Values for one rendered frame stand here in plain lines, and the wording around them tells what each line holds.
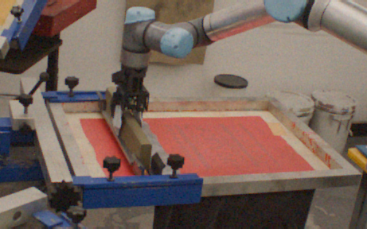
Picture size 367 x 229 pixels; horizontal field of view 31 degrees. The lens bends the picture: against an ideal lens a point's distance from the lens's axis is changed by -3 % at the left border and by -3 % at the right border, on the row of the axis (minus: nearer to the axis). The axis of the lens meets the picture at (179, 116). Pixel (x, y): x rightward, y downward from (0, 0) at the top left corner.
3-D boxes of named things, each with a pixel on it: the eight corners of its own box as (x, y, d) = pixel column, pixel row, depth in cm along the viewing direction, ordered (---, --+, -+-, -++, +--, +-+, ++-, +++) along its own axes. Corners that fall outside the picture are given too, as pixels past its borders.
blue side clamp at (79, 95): (137, 110, 224) (139, 90, 222) (141, 116, 220) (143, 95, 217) (46, 111, 214) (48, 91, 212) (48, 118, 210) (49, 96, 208)
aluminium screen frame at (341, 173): (272, 106, 239) (274, 96, 238) (358, 185, 189) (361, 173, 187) (46, 109, 213) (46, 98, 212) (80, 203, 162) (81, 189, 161)
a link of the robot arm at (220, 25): (345, -44, 157) (193, 14, 189) (325, -41, 149) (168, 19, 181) (360, 3, 158) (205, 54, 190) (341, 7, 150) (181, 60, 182)
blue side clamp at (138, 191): (193, 193, 176) (197, 169, 174) (200, 203, 172) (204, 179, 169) (78, 199, 166) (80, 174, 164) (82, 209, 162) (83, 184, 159)
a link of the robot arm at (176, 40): (204, 27, 174) (171, 16, 180) (177, 32, 166) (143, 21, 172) (201, 56, 177) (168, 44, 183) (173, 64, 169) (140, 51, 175)
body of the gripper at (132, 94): (120, 114, 181) (125, 71, 177) (113, 101, 189) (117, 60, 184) (148, 114, 184) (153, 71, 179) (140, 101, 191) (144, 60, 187)
